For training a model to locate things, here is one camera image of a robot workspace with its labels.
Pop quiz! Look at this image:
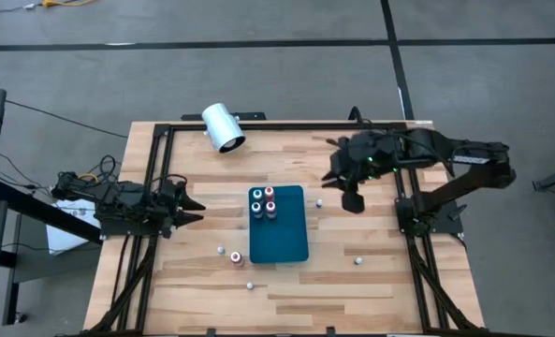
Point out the white paper sheet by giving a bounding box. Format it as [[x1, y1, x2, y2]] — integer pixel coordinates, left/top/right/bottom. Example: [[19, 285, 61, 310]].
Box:
[[46, 198, 103, 256]]

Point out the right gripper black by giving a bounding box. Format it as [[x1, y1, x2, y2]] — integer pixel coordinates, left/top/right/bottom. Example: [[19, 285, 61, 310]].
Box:
[[322, 133, 402, 215]]

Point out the black desk leg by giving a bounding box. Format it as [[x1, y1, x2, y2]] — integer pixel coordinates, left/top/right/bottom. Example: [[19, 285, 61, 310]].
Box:
[[1, 212, 29, 327]]

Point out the black lamp mount bar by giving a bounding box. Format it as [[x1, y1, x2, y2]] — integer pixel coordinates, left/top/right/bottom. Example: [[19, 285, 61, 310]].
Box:
[[181, 111, 268, 122]]

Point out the black floor cable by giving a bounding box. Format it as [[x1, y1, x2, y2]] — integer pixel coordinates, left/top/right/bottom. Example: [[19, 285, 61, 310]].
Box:
[[5, 99, 129, 140]]

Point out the yellow floor cable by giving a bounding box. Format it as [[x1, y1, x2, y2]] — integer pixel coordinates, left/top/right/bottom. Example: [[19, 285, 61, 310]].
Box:
[[41, 0, 98, 8]]

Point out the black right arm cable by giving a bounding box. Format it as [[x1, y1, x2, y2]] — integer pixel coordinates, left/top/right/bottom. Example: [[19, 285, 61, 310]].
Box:
[[348, 106, 370, 126]]

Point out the black aluminium table frame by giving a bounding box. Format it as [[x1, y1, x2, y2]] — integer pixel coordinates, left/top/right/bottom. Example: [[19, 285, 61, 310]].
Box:
[[78, 121, 489, 337]]

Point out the black cable bundle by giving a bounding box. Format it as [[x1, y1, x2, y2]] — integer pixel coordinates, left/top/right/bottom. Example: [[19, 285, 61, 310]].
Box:
[[0, 152, 122, 198]]

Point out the blue plastic bin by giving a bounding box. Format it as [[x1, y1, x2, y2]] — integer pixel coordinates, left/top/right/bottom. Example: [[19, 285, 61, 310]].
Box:
[[248, 184, 310, 265]]

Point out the black desk crossbar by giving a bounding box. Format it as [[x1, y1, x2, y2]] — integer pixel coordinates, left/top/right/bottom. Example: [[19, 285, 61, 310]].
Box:
[[0, 180, 103, 244]]

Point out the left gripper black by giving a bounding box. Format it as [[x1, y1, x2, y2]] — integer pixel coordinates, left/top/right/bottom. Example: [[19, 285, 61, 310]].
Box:
[[157, 180, 207, 238]]

